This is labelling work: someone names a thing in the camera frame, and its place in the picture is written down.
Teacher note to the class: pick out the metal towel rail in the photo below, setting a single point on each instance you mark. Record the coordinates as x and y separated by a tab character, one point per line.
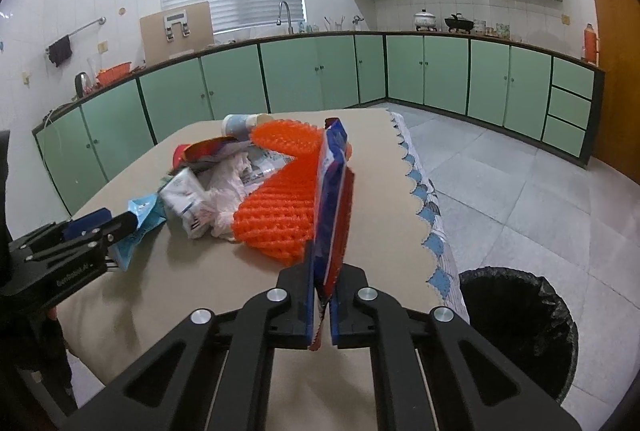
82	27

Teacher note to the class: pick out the green base cabinets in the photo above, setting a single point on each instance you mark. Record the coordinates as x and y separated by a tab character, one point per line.
300	71

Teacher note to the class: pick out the dark hanging towel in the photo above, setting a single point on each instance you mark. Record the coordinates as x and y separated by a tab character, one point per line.
60	51

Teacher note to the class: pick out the red thermos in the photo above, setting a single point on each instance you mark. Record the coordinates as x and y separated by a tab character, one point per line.
590	43

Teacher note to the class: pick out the light blue wrapper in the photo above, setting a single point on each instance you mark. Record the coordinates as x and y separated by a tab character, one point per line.
145	211

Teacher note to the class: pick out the white teal printed packet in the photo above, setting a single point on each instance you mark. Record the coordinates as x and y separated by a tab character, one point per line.
182	198

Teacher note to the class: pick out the white cooking pot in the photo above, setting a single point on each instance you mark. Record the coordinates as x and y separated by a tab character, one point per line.
426	20

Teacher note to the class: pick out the steel kettle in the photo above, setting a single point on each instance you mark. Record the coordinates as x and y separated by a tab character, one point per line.
82	83

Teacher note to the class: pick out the cardboard box on counter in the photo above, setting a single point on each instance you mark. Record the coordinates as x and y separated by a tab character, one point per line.
150	41

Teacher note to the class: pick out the person's left forearm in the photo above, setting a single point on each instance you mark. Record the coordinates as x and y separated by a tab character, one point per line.
35	361

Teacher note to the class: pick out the blue white patterned cloth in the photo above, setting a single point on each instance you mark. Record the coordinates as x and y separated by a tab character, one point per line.
435	211

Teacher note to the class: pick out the white grey plastic package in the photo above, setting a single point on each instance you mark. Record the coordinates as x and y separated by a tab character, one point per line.
262	166

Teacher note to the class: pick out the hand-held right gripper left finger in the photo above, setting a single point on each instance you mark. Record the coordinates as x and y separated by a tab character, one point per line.
306	306

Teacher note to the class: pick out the metal faucet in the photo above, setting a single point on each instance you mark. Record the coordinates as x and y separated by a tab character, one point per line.
285	8

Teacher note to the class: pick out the white plastic bag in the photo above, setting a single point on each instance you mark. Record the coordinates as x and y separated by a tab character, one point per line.
225	191

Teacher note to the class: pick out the blue snack packet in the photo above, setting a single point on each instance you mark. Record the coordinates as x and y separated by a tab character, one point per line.
212	150
332	211

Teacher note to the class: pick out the white plastic bottle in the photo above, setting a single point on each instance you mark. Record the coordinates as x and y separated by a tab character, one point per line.
240	123

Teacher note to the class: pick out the wooden door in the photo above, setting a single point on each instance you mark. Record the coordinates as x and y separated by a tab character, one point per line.
615	86

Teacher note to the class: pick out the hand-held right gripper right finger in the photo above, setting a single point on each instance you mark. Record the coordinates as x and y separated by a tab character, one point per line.
340	311

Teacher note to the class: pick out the trash bin with black bag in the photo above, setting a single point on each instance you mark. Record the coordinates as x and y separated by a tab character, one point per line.
510	311

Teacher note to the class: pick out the black wok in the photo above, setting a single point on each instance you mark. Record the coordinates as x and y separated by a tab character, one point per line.
459	23

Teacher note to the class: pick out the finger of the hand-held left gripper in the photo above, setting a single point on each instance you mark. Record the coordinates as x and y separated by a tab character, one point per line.
120	226
90	220

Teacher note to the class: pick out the orange plastic basin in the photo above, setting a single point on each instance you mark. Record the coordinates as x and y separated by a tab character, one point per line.
112	75

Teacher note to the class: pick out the utensil holder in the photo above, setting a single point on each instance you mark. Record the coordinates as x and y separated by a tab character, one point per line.
334	25

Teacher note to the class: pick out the clear plastic jug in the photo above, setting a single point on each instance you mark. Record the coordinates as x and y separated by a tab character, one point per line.
92	66

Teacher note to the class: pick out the orange foam net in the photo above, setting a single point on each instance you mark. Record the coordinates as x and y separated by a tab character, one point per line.
280	221

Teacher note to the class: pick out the glass jar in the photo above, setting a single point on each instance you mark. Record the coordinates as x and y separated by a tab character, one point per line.
479	27
502	30

